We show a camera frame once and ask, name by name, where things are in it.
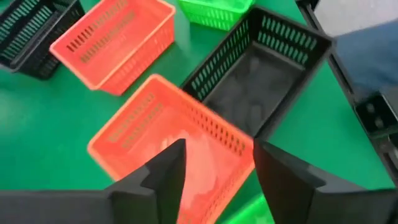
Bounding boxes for green plastic basket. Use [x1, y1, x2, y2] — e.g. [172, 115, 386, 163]
[222, 192, 276, 224]
[177, 0, 256, 32]

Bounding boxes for person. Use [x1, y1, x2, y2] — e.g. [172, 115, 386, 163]
[334, 18, 398, 103]

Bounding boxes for red plastic basket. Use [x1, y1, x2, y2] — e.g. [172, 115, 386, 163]
[49, 0, 177, 96]
[86, 73, 256, 224]

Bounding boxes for black plastic basket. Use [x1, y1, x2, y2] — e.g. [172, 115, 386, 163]
[0, 0, 86, 81]
[181, 5, 335, 141]

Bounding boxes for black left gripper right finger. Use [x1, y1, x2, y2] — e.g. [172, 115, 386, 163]
[252, 139, 398, 224]

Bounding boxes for black table frame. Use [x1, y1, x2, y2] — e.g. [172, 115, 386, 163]
[295, 0, 398, 187]

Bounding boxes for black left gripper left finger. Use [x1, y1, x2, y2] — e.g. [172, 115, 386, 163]
[0, 138, 187, 224]

